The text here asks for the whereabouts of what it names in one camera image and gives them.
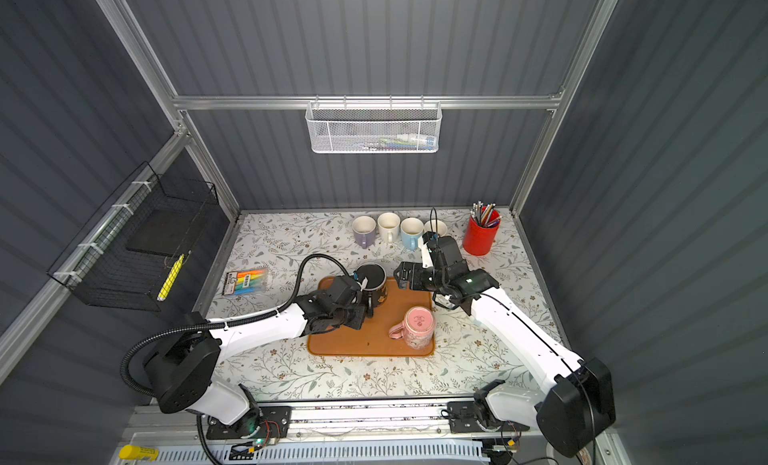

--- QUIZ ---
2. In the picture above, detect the light green mug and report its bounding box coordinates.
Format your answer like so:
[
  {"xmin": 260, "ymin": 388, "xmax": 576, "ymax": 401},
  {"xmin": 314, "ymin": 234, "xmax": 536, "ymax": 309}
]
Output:
[{"xmin": 424, "ymin": 219, "xmax": 448, "ymax": 236}]

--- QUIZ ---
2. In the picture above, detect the black wire wall basket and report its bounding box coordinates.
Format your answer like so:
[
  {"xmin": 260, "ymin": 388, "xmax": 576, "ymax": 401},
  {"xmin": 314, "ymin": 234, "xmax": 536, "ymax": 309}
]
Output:
[{"xmin": 48, "ymin": 165, "xmax": 219, "ymax": 312}]

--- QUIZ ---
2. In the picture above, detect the red pen holder cup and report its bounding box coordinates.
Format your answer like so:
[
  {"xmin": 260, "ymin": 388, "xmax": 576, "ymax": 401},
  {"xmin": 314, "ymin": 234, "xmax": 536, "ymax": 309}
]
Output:
[{"xmin": 462, "ymin": 210, "xmax": 501, "ymax": 256}]

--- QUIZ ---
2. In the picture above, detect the black patterned mug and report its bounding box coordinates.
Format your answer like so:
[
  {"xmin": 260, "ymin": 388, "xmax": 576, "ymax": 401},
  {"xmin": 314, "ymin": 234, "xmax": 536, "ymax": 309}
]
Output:
[{"xmin": 354, "ymin": 263, "xmax": 388, "ymax": 318}]

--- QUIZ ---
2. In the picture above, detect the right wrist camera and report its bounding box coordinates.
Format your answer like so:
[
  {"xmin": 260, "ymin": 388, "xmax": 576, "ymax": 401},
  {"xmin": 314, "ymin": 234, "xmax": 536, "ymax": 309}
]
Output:
[{"xmin": 418, "ymin": 231, "xmax": 442, "ymax": 268}]

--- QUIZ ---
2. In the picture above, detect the light blue mug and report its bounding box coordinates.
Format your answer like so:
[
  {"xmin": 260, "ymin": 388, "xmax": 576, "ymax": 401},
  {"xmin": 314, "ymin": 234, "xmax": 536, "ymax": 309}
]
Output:
[{"xmin": 400, "ymin": 217, "xmax": 424, "ymax": 251}]

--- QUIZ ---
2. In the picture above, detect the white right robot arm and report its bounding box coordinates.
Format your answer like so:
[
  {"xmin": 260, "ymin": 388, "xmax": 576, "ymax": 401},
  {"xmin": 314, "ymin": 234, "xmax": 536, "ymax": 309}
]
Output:
[{"xmin": 394, "ymin": 232, "xmax": 616, "ymax": 457}]

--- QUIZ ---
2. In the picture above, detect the pink patterned mug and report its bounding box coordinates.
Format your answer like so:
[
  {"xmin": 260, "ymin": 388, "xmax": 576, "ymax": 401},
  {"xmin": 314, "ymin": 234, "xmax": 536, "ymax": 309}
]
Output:
[{"xmin": 388, "ymin": 306, "xmax": 435, "ymax": 350}]

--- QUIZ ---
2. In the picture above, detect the purple mug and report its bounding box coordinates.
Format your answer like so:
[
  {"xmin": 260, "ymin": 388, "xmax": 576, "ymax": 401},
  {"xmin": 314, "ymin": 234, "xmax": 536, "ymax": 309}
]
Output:
[{"xmin": 352, "ymin": 215, "xmax": 377, "ymax": 249}]

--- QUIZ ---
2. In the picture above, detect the yellow marker pen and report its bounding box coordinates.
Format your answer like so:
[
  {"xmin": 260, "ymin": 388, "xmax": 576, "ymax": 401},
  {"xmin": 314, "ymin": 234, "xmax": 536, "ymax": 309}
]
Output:
[{"xmin": 118, "ymin": 445, "xmax": 159, "ymax": 462}]

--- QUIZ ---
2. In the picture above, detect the orange plastic tray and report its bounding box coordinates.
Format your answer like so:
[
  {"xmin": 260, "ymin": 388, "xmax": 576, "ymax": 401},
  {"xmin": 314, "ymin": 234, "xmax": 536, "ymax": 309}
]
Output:
[{"xmin": 307, "ymin": 277, "xmax": 436, "ymax": 357}]

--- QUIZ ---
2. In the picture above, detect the clear highlighter pen pack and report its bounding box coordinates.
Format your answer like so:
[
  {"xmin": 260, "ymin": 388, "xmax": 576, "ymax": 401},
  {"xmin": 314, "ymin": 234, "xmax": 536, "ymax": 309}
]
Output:
[{"xmin": 222, "ymin": 268, "xmax": 269, "ymax": 296}]

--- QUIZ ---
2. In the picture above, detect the white wire mesh basket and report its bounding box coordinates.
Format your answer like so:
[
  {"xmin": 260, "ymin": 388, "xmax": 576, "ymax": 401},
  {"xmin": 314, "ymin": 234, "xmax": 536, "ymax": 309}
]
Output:
[{"xmin": 305, "ymin": 99, "xmax": 443, "ymax": 154}]

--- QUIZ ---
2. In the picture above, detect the white mug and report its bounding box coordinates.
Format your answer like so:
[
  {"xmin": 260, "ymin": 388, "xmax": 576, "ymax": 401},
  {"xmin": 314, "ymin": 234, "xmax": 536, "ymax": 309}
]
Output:
[{"xmin": 377, "ymin": 212, "xmax": 401, "ymax": 243}]

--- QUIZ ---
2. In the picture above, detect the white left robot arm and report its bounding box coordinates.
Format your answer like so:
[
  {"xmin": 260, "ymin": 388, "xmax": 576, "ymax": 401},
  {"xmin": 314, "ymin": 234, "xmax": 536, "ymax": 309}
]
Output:
[{"xmin": 120, "ymin": 253, "xmax": 369, "ymax": 425}]

